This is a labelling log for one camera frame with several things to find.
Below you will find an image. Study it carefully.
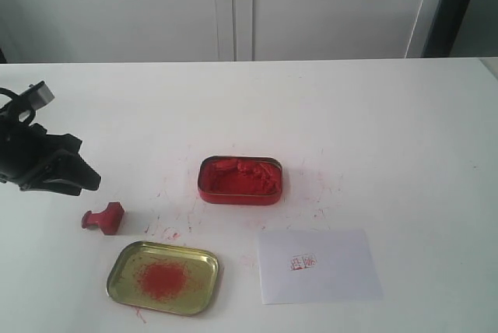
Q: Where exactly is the red ink paste tin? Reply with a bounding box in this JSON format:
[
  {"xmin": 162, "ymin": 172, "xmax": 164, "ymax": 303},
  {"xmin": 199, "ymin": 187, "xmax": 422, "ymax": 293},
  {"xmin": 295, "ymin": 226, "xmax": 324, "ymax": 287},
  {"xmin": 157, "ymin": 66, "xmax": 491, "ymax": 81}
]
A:
[{"xmin": 198, "ymin": 156, "xmax": 283, "ymax": 206}]

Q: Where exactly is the white paper sheet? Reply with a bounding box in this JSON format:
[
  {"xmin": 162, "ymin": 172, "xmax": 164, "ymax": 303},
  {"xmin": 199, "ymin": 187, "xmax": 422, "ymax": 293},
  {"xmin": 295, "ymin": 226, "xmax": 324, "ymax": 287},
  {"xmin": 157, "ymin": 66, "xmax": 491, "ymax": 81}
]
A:
[{"xmin": 257, "ymin": 230, "xmax": 383, "ymax": 305}]

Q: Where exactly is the white cabinet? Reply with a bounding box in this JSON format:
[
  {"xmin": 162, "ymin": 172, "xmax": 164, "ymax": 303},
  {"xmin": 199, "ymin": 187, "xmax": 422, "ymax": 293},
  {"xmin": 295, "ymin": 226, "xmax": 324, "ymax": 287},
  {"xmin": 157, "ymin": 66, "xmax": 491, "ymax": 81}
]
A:
[{"xmin": 1, "ymin": 0, "xmax": 439, "ymax": 63}]

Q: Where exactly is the red stamp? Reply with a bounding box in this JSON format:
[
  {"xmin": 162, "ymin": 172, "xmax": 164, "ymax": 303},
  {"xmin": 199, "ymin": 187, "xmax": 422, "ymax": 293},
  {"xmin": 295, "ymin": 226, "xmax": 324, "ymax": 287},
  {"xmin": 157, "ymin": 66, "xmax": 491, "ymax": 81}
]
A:
[{"xmin": 81, "ymin": 202, "xmax": 125, "ymax": 236}]

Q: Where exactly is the gold tin lid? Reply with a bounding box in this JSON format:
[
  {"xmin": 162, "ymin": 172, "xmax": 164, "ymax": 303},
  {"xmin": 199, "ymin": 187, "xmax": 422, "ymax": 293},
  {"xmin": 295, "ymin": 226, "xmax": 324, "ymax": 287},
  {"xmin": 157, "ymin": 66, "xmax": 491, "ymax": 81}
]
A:
[{"xmin": 106, "ymin": 241, "xmax": 219, "ymax": 316}]

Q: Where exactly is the dark vertical post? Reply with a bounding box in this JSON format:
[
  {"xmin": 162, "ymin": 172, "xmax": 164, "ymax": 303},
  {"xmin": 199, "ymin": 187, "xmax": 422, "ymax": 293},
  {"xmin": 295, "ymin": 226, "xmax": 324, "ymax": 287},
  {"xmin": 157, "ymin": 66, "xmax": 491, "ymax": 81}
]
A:
[{"xmin": 422, "ymin": 0, "xmax": 471, "ymax": 58}]

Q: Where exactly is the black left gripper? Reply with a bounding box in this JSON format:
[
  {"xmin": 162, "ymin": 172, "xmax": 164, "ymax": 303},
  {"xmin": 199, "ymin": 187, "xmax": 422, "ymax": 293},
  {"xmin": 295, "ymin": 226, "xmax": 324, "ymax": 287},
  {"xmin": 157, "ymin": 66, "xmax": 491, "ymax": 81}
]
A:
[{"xmin": 1, "ymin": 119, "xmax": 101, "ymax": 196}]

